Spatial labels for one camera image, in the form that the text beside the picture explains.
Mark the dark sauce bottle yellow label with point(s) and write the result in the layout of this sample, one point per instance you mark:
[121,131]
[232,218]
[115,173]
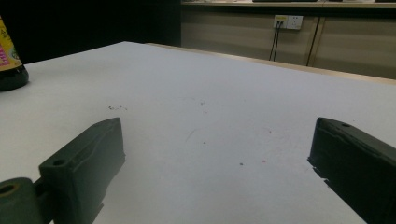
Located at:
[9,62]

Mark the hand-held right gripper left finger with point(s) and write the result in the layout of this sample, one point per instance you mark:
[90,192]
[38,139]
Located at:
[81,168]

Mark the white wall socket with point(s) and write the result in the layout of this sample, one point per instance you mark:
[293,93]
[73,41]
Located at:
[288,21]

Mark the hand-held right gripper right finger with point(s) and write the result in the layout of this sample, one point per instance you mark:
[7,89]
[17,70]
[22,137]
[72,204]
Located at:
[358,161]

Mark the beige wooden counter cabinet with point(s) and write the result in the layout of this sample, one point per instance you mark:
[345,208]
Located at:
[351,46]

